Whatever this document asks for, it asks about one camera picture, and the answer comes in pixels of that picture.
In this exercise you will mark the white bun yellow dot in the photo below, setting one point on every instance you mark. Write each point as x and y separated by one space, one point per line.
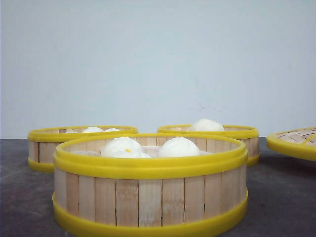
130 153

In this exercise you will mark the large white bun right basket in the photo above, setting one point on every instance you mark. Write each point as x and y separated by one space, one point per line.
206 125

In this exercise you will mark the bamboo steamer basket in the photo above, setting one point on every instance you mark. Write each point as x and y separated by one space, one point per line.
43 142
247 134
195 196

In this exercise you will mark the white bun front left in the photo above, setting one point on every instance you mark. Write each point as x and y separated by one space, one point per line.
120 144

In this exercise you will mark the white bun front right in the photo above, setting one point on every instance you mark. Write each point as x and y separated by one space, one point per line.
178 147

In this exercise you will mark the woven bamboo steamer lid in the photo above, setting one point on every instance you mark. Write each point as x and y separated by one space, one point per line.
298 143

